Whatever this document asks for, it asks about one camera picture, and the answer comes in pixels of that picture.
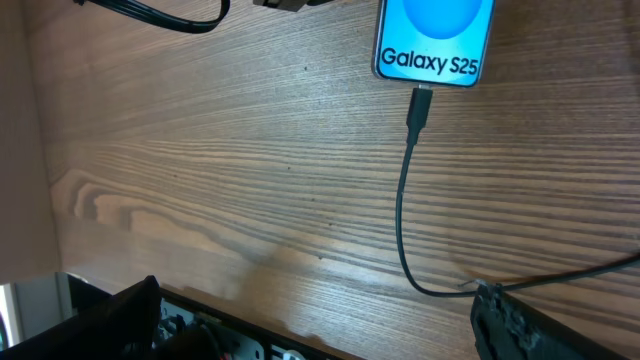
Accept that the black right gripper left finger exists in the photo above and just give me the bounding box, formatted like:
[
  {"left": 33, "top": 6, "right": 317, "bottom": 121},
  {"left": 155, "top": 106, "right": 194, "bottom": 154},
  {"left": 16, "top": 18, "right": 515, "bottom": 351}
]
[{"left": 1, "top": 276, "right": 161, "bottom": 360}]

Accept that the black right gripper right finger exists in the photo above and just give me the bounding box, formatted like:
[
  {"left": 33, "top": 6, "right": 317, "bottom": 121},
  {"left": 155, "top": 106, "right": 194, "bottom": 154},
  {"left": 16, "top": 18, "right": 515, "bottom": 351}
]
[{"left": 470, "top": 285, "right": 626, "bottom": 360}]

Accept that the black USB charging cable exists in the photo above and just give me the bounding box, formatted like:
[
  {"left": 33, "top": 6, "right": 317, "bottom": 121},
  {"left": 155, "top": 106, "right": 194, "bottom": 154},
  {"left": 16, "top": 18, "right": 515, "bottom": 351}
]
[{"left": 394, "top": 84, "right": 640, "bottom": 299}]

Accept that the Galaxy S25 smartphone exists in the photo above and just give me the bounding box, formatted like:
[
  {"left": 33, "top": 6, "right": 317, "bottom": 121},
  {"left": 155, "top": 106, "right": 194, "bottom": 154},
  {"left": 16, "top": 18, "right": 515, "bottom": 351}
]
[{"left": 372, "top": 0, "right": 496, "bottom": 88}]

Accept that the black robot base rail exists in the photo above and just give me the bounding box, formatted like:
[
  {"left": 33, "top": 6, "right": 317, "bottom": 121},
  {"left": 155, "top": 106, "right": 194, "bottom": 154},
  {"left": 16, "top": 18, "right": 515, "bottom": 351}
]
[{"left": 67, "top": 272, "right": 361, "bottom": 360}]

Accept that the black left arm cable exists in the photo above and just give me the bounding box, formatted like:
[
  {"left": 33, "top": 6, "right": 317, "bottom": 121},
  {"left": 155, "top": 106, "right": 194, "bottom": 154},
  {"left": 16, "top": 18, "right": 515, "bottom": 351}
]
[{"left": 74, "top": 0, "right": 232, "bottom": 35}]

